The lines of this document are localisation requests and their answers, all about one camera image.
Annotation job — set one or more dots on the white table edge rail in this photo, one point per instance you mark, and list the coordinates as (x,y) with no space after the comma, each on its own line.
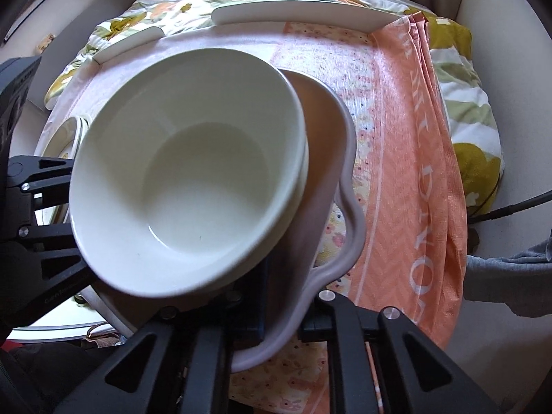
(302,15)
(129,45)

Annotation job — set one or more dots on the small wall sticker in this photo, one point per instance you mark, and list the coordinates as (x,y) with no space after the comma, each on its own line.
(45,44)

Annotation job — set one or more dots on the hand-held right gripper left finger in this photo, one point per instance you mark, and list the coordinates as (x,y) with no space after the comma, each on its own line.
(262,310)

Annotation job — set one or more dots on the white side table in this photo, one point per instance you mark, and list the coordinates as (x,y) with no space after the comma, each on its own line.
(51,323)

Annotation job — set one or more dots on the grey headboard panel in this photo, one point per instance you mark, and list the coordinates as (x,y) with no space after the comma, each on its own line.
(116,4)

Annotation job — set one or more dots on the black ribbed box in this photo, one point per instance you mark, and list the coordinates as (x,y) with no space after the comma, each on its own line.
(15,95)

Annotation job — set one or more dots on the pink wavy-rim bowl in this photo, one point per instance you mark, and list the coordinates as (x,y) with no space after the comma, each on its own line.
(327,151)

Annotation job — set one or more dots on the floral quilted blanket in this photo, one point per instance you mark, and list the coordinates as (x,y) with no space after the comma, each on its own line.
(465,95)

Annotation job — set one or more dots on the small duck print plate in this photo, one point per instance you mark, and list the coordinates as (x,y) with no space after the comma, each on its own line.
(58,140)

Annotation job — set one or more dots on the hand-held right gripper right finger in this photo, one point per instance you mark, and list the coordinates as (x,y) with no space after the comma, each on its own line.
(319,323)

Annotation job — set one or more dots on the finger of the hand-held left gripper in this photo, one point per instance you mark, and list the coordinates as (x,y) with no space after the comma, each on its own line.
(43,177)
(51,243)

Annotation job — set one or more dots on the orange floral tablecloth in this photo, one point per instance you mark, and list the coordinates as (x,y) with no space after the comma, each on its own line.
(401,159)

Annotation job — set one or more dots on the white ribbed bowl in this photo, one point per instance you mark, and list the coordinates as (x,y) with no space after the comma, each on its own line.
(194,172)

